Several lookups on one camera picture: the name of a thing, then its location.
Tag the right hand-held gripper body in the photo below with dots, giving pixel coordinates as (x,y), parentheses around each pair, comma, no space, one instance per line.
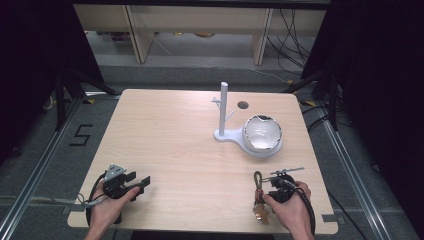
(282,189)

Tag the white tree-shaped holder stand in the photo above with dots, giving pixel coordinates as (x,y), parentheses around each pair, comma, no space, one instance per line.
(224,110)

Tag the light wooden desk frame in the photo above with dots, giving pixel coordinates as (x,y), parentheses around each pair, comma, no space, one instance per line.
(200,23)

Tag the black metal stand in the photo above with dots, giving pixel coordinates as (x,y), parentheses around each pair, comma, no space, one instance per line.
(66,96)
(328,96)

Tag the person's right hand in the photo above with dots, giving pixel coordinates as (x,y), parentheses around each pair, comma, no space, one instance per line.
(293,213)

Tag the yellow round object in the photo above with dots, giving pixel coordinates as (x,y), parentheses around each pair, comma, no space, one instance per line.
(204,34)

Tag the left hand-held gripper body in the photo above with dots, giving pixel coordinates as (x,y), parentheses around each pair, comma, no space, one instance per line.
(115,185)

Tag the metal floor rail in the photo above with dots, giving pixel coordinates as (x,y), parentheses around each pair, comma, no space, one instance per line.
(40,163)
(353,173)

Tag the black curtain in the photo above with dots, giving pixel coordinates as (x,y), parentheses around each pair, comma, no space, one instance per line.
(40,66)
(376,83)

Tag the person's left hand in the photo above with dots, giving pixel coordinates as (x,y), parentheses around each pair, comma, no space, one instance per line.
(108,210)

